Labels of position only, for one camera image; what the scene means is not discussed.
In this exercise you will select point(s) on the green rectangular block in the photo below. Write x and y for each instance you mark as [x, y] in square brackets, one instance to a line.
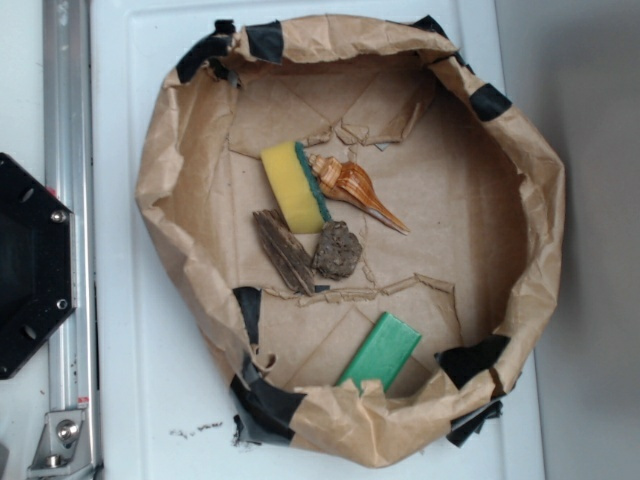
[383, 353]

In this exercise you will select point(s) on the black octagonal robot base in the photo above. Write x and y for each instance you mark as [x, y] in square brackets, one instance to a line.
[37, 292]

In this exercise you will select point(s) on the grey brown rock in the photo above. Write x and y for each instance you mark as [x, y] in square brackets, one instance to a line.
[338, 251]

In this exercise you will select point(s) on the brown wood bark piece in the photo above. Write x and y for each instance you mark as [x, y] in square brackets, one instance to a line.
[285, 251]

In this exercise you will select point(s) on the yellow green sponge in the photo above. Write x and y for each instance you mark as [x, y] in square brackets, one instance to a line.
[295, 188]

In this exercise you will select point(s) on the orange spiral seashell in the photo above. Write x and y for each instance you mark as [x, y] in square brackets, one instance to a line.
[349, 182]

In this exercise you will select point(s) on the brown paper bag bin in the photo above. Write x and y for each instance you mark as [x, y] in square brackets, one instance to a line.
[480, 189]

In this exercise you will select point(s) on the white tray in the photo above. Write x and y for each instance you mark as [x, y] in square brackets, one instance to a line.
[166, 411]

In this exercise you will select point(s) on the aluminium extrusion rail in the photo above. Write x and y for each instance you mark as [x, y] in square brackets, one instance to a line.
[73, 348]

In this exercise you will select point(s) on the metal corner bracket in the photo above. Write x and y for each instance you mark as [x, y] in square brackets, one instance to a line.
[64, 446]

